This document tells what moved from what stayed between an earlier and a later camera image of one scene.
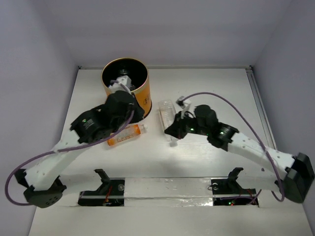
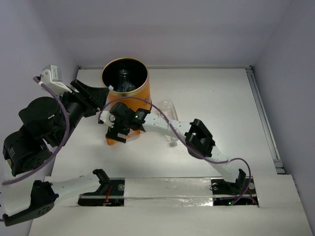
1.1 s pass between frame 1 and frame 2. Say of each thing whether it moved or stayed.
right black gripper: moved
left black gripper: moved
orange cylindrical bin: stayed
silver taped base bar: stayed
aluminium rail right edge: stayed
